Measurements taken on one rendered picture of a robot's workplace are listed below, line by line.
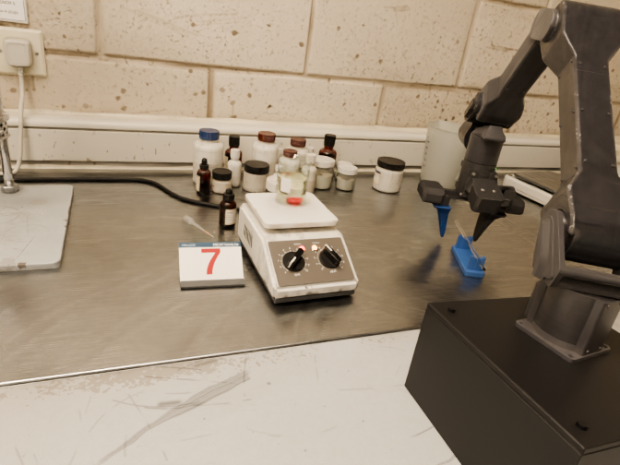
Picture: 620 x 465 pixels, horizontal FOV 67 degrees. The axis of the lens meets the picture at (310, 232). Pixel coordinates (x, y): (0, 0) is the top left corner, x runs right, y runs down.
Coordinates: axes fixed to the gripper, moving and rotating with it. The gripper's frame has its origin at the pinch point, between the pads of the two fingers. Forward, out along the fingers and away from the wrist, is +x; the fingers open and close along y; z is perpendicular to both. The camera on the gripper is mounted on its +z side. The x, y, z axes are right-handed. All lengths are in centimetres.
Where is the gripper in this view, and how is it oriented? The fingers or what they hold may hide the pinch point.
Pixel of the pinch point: (462, 221)
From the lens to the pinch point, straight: 94.1
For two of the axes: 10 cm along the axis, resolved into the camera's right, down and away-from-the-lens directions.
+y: 9.9, 1.3, 0.1
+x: -1.3, 9.0, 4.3
